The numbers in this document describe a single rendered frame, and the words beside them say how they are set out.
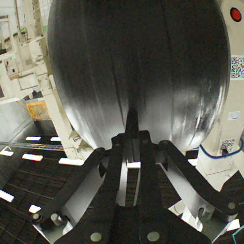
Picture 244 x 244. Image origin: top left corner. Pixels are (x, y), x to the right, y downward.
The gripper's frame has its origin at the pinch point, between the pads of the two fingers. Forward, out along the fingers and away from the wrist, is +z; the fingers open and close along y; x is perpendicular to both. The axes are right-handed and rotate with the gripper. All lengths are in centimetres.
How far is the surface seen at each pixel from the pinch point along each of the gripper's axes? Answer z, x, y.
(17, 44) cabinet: 353, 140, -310
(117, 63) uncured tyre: 1.8, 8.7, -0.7
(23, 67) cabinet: 364, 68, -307
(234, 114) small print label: 25.2, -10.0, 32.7
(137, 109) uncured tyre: 3.0, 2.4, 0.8
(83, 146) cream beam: 57, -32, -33
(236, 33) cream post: 21.5, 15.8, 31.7
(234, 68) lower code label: 22.9, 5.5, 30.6
